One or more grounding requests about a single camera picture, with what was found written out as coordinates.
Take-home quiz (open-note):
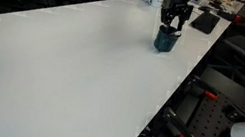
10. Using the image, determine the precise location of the white marker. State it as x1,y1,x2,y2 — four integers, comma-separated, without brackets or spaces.
170,29,183,38

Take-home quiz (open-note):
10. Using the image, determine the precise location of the white coffee mug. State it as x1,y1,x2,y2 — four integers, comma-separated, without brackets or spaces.
147,0,165,10

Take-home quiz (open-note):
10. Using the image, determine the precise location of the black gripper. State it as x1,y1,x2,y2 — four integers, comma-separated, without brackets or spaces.
156,0,196,35

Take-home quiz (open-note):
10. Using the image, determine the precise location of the teal speckled enamel mug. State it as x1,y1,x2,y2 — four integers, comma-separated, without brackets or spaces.
151,23,183,57

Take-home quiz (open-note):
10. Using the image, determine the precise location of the black keyboard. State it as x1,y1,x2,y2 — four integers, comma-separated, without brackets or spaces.
187,9,222,38

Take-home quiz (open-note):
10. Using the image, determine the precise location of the black clamp orange handle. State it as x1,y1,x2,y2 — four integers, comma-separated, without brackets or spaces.
188,75,223,103
158,105,206,137

